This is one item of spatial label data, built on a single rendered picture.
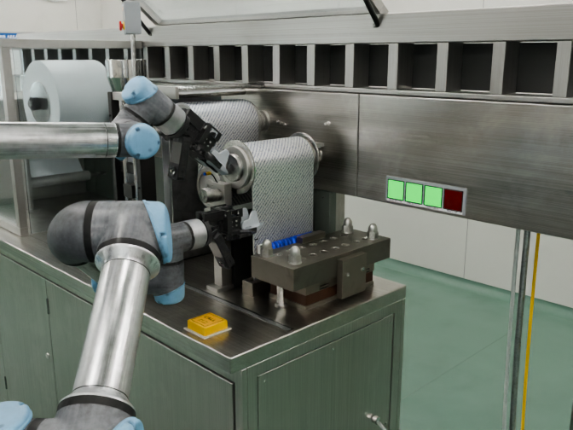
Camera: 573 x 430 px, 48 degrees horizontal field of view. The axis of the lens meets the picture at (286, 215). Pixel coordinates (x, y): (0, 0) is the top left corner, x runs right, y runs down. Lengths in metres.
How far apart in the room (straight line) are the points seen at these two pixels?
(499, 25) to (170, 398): 1.23
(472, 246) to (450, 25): 2.92
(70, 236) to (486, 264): 3.54
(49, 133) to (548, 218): 1.11
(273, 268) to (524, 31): 0.82
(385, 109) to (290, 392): 0.79
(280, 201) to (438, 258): 2.93
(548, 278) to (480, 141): 2.70
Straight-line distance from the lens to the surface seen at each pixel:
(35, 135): 1.37
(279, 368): 1.57
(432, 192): 1.72
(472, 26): 1.65
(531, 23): 1.59
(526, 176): 1.59
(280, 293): 1.69
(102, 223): 1.19
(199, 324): 1.55
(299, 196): 1.84
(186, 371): 1.66
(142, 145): 1.40
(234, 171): 1.73
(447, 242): 4.56
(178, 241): 1.54
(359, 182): 1.87
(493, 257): 4.40
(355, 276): 1.75
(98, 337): 1.06
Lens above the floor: 1.55
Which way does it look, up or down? 14 degrees down
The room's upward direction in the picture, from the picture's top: straight up
